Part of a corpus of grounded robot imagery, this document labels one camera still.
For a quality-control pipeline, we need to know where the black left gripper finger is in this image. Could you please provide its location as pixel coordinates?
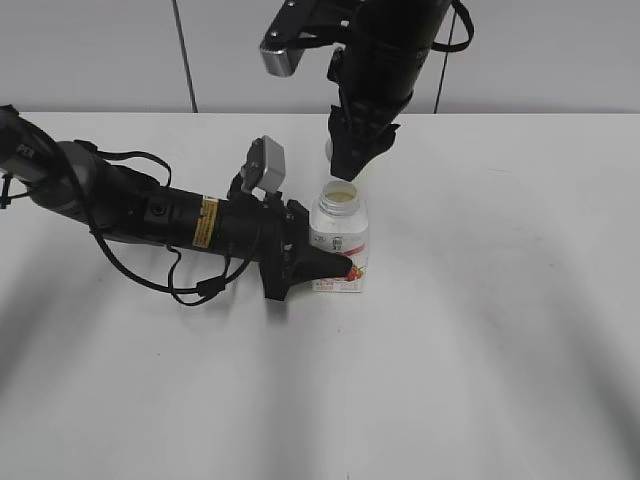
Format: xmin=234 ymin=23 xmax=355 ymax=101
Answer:
xmin=286 ymin=244 xmax=353 ymax=289
xmin=284 ymin=199 xmax=310 ymax=245

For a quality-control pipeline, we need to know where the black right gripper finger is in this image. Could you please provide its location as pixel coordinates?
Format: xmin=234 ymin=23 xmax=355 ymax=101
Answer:
xmin=328 ymin=89 xmax=401 ymax=180

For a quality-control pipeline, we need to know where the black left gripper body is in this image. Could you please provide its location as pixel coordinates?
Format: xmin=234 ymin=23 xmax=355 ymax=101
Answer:
xmin=217 ymin=192 xmax=290 ymax=301

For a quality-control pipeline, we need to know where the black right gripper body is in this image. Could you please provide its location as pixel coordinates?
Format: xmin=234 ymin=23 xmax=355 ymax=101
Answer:
xmin=327 ymin=34 xmax=430 ymax=120

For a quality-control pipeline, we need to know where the white plastic bottle cap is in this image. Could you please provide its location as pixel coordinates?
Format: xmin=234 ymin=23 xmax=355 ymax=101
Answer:
xmin=325 ymin=138 xmax=333 ymax=163

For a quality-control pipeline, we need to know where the white yili yogurt bottle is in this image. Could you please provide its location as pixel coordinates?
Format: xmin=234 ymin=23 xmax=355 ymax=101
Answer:
xmin=310 ymin=180 xmax=370 ymax=293

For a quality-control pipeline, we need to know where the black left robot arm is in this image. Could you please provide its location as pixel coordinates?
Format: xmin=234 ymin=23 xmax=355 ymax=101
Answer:
xmin=1 ymin=105 xmax=353 ymax=306

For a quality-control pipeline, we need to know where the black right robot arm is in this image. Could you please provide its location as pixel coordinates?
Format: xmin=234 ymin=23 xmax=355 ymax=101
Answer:
xmin=328 ymin=1 xmax=451 ymax=181

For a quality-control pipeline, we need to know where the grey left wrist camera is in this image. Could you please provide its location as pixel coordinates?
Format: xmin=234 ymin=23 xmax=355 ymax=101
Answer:
xmin=227 ymin=135 xmax=286 ymax=199

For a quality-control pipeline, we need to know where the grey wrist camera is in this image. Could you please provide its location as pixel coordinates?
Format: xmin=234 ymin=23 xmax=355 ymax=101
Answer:
xmin=227 ymin=135 xmax=286 ymax=199
xmin=258 ymin=0 xmax=363 ymax=78

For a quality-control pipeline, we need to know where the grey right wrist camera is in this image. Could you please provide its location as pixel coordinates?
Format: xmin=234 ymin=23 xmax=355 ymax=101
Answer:
xmin=258 ymin=0 xmax=363 ymax=78

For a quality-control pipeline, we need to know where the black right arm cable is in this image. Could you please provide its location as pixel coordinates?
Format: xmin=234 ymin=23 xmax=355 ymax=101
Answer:
xmin=431 ymin=0 xmax=475 ymax=54

